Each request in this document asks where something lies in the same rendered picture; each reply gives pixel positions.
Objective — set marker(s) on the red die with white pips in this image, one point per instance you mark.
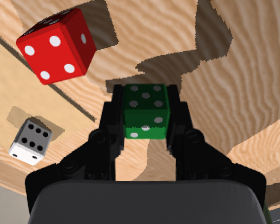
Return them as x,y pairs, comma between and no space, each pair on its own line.
58,48

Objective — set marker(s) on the beige flat mat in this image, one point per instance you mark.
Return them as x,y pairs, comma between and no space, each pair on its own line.
22,97

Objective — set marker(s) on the green die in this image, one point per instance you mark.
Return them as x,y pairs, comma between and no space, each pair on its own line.
145,111

